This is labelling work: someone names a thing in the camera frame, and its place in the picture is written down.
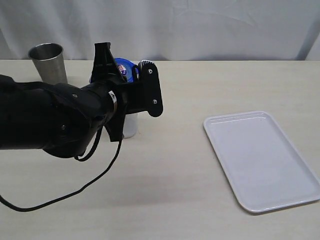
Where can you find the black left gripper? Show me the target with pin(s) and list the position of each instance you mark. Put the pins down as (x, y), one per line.
(143, 94)

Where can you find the blue container lid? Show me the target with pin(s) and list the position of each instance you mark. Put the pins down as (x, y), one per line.
(125, 71)

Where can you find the stainless steel cup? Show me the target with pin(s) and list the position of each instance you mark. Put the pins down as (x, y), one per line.
(49, 62)

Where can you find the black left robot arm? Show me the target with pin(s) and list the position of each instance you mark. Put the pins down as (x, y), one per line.
(63, 119)

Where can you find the clear plastic tall container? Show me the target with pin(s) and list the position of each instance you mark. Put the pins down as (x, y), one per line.
(130, 127)

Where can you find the white backdrop curtain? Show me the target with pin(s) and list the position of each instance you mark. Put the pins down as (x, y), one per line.
(174, 30)

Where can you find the white rectangular tray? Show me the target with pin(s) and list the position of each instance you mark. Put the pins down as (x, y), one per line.
(264, 169)

